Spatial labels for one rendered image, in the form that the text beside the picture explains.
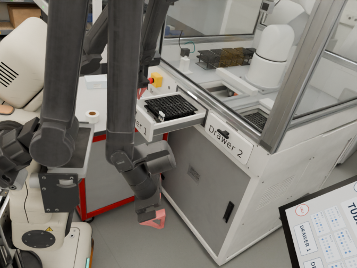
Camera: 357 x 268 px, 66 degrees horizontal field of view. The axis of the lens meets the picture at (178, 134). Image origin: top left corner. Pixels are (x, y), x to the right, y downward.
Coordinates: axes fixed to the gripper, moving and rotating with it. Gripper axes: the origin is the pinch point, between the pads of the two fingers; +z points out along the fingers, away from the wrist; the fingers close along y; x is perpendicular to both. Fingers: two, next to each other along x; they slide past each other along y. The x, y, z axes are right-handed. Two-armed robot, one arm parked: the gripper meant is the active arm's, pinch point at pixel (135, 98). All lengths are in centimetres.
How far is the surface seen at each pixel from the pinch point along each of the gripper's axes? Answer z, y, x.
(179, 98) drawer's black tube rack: 10.2, 31.7, 7.2
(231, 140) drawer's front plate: 11.6, 34.1, -32.2
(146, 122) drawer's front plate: 8.7, 2.3, -7.6
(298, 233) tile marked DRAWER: 0, 8, -83
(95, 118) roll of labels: 20.9, -10.8, 20.1
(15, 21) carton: 76, 7, 378
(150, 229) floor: 100, 14, -6
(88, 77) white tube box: 19, 1, 62
